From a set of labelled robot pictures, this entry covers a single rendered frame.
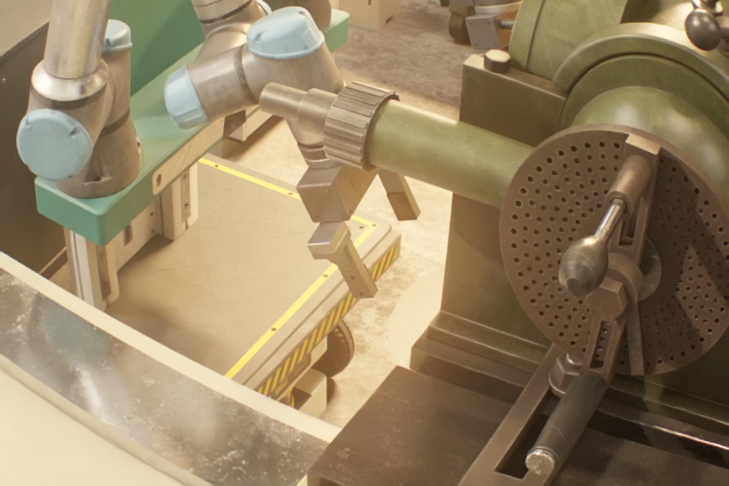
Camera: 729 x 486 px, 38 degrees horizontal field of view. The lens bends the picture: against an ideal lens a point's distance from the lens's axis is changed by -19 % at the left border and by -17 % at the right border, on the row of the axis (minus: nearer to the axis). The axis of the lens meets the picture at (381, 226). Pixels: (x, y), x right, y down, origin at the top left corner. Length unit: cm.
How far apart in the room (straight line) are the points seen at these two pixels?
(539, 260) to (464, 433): 16
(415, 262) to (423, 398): 174
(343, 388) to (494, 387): 142
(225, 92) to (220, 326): 72
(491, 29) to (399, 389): 86
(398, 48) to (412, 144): 259
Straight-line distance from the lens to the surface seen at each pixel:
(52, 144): 139
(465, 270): 93
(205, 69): 135
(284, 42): 130
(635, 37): 78
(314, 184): 135
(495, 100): 84
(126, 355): 133
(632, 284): 73
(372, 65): 331
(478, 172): 80
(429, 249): 268
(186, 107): 136
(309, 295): 204
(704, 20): 74
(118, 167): 158
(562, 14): 85
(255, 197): 225
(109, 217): 158
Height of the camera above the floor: 164
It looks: 37 degrees down
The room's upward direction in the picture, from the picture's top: 4 degrees clockwise
